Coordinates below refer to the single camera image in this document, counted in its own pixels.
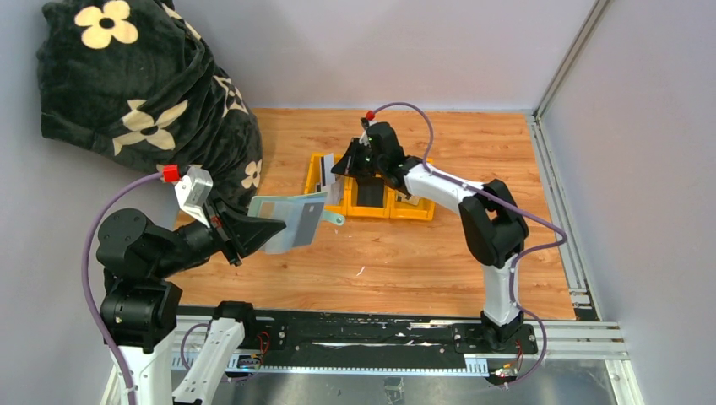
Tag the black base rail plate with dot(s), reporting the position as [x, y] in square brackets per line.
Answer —
[377, 341]

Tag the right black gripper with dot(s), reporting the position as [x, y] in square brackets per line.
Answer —
[365, 154]

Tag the black card in bin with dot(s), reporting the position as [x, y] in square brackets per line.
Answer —
[370, 192]

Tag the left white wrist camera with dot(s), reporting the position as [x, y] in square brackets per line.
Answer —
[192, 192]

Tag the aluminium frame rail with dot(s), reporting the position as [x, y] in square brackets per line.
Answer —
[557, 203]

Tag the gold card in bin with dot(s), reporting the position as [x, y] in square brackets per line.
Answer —
[411, 200]

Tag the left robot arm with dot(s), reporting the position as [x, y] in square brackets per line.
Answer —
[138, 316]

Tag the grey chip card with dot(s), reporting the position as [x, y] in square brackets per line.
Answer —
[306, 229]

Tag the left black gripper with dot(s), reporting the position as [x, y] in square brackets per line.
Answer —
[227, 234]

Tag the green card holder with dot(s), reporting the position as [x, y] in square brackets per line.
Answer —
[288, 209]

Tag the yellow three-compartment bin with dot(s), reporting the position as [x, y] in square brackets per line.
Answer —
[391, 210]

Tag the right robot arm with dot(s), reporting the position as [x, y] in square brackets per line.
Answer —
[493, 232]

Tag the black floral plush blanket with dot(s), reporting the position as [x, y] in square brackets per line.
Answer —
[134, 82]

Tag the white magnetic stripe card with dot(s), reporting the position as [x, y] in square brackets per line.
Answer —
[328, 182]

